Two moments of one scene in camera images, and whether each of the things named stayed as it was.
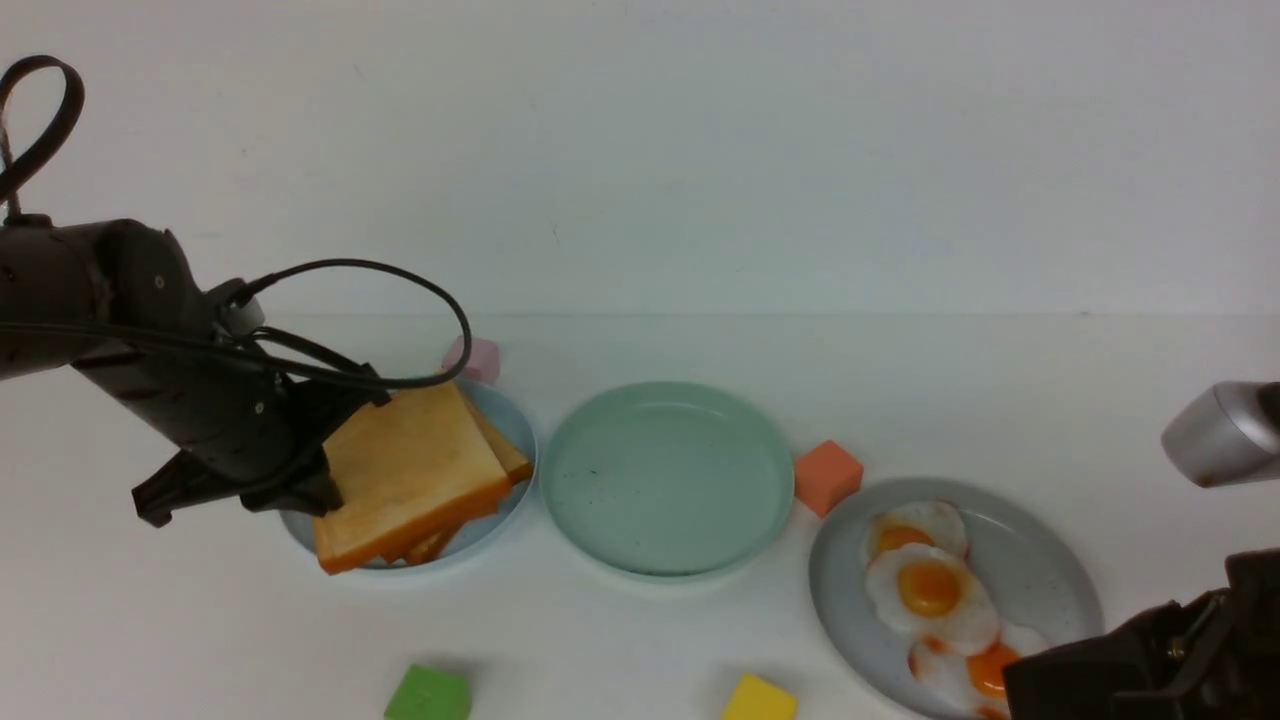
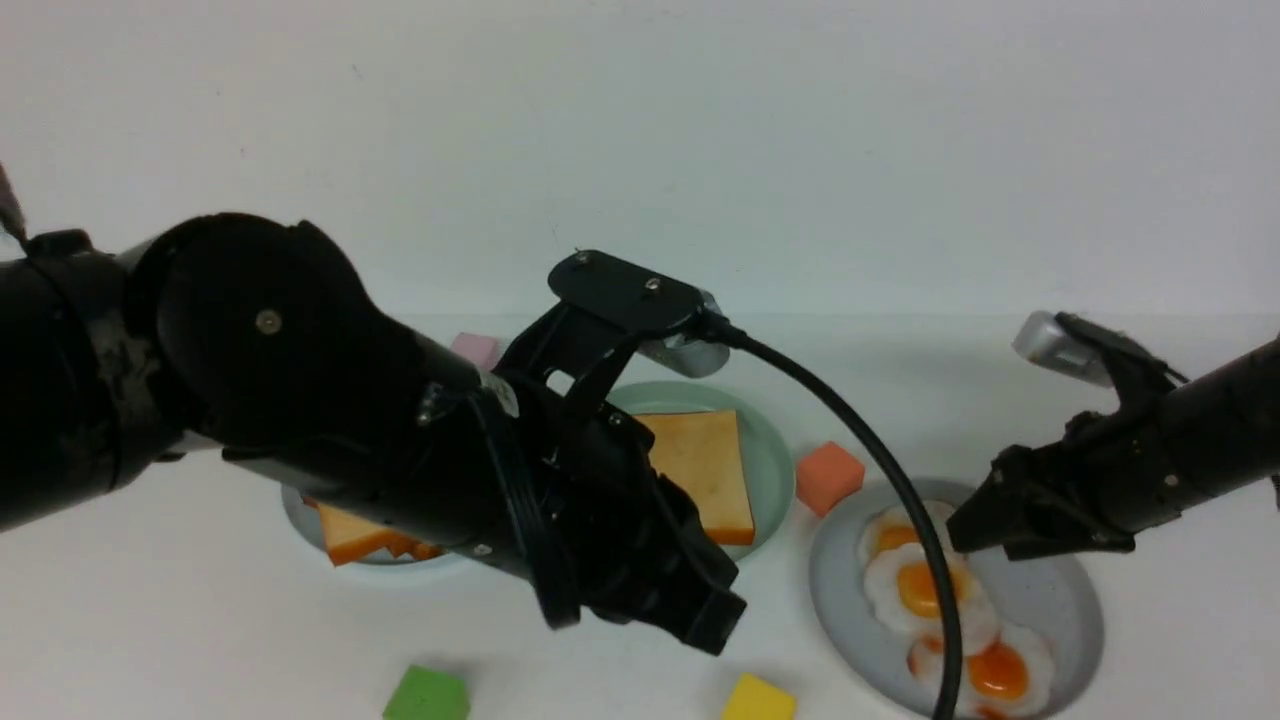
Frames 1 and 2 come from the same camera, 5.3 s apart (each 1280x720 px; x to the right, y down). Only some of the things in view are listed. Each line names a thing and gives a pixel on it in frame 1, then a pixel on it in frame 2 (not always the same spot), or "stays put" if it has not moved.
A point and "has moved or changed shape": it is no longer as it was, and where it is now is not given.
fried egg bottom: x=972 y=676 stays put
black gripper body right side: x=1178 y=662 -> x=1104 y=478
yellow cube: x=755 y=699 stays put
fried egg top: x=936 y=524 stays put
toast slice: x=515 y=465 has moved or changed shape
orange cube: x=824 y=475 stays put
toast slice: x=414 y=467 -> x=702 y=451
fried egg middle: x=926 y=591 stays put
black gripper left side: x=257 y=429 -> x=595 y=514
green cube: x=429 y=694 stays put
